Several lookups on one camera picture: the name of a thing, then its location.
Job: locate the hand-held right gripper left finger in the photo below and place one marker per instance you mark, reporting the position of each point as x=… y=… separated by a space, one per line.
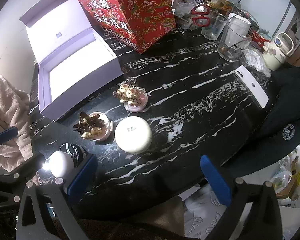
x=82 y=177

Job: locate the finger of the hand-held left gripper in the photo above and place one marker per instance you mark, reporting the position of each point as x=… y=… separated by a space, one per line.
x=6 y=135
x=15 y=175

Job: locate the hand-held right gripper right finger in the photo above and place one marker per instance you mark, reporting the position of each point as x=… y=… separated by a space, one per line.
x=215 y=180

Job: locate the black round powder container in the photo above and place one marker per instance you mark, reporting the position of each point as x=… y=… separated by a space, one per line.
x=75 y=152

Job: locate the pink round compact case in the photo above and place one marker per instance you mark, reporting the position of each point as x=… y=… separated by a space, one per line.
x=107 y=133

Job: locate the brown star hair clip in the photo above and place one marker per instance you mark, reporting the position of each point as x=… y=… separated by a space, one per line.
x=86 y=125

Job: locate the cream round jar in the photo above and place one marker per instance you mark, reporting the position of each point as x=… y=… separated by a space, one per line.
x=132 y=135

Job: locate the small pink blush jar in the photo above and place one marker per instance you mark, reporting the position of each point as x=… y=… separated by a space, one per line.
x=137 y=108

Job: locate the lavender gift box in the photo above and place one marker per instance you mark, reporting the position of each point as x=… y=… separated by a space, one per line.
x=72 y=72

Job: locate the leopard bear hair clip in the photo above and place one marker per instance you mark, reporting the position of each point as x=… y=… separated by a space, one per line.
x=128 y=92

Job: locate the beige fleece blanket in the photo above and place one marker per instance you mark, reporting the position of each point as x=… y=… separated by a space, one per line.
x=7 y=110

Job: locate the white round cap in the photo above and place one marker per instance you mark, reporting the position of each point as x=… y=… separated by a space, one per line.
x=61 y=163

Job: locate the white patterned cloth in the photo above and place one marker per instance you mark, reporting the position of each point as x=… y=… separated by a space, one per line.
x=202 y=212

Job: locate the pile of plastic bags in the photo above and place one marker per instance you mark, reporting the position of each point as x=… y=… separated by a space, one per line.
x=282 y=177

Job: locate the dark jacket with badge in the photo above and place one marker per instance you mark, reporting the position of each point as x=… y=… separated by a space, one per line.
x=277 y=120

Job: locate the white smartphone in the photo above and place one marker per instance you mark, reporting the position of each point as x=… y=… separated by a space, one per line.
x=251 y=87

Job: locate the crumpled clear plastic bag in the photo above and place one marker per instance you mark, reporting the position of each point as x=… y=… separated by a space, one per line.
x=252 y=60

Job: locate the large glass jar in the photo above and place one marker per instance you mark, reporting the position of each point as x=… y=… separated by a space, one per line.
x=230 y=45

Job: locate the clear glass cup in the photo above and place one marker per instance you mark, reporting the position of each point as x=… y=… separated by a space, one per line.
x=211 y=31

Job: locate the white cylinder container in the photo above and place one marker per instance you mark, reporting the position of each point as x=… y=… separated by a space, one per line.
x=240 y=22

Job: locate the red scissors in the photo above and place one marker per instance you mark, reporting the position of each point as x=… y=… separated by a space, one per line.
x=201 y=15

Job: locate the red floral paper bag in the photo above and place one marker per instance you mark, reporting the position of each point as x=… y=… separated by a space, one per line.
x=140 y=12

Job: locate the pile of plastic packets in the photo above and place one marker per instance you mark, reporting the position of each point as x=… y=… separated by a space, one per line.
x=183 y=5

